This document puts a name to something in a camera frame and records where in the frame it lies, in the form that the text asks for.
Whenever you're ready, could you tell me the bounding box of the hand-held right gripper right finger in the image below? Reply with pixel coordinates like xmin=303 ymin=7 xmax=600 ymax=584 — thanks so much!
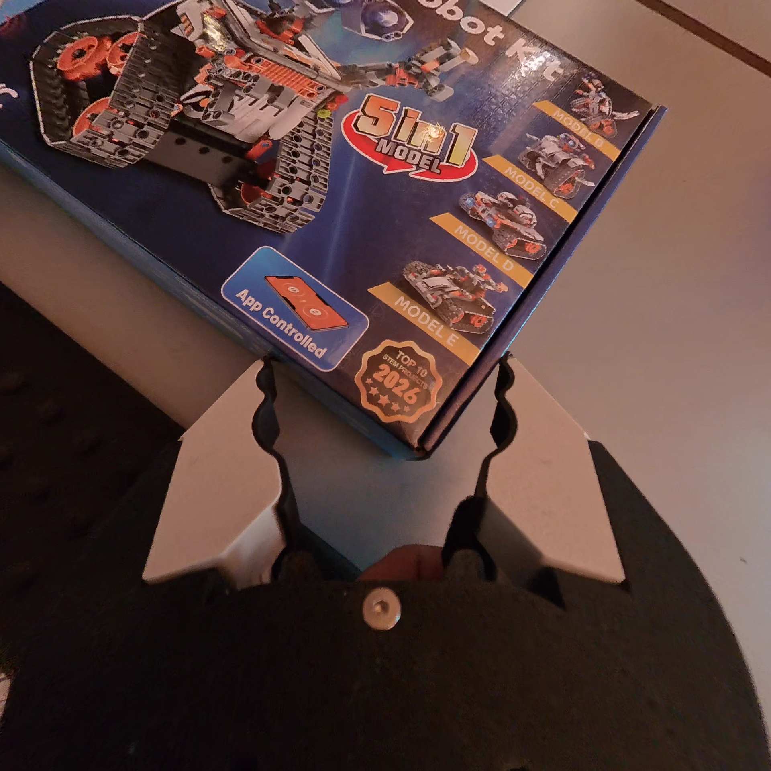
xmin=441 ymin=354 xmax=625 ymax=586

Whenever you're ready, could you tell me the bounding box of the blue robot kit box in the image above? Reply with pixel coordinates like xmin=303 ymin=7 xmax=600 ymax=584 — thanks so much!
xmin=0 ymin=0 xmax=668 ymax=461

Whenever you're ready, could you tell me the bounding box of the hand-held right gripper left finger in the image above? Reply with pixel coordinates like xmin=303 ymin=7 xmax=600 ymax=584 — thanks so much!
xmin=143 ymin=357 xmax=305 ymax=590

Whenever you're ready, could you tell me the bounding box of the grey desk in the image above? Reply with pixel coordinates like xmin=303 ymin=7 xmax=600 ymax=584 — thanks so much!
xmin=0 ymin=0 xmax=771 ymax=766

